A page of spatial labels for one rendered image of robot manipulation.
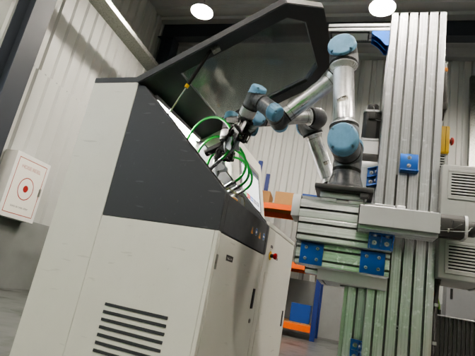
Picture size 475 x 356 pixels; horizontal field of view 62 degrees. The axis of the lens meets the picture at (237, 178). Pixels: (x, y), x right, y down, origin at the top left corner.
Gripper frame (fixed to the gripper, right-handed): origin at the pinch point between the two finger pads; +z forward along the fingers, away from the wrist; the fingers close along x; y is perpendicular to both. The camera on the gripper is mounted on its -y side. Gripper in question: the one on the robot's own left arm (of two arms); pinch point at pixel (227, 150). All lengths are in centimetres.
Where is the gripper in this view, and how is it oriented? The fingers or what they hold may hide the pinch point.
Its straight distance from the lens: 194.9
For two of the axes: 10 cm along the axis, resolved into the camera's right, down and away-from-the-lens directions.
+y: 4.1, 6.0, -6.9
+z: -3.9, 8.0, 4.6
